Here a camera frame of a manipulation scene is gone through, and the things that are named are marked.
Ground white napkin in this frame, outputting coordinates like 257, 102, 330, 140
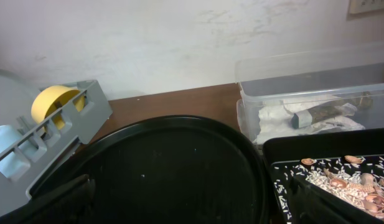
253, 95, 365, 145

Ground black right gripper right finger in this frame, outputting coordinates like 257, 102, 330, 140
288, 176, 382, 224

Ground brown food scraps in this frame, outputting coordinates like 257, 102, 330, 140
269, 154, 384, 223

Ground round black tray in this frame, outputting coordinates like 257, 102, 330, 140
34, 116, 269, 223

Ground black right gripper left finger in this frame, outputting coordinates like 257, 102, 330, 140
0, 174, 95, 224

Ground yellow bowl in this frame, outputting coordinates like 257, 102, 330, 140
30, 85, 80, 124

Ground grey dishwasher rack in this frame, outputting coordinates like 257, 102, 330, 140
0, 80, 113, 217

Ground white wall outlet plate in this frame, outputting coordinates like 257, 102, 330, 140
348, 0, 384, 16

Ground rectangular black tray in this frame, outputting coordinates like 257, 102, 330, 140
262, 127, 384, 224

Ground blue plastic cup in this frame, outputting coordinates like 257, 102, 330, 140
0, 124, 39, 180

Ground clear plastic bin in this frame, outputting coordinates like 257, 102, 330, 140
235, 42, 384, 142

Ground white round plate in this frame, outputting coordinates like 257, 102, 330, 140
0, 69, 40, 129

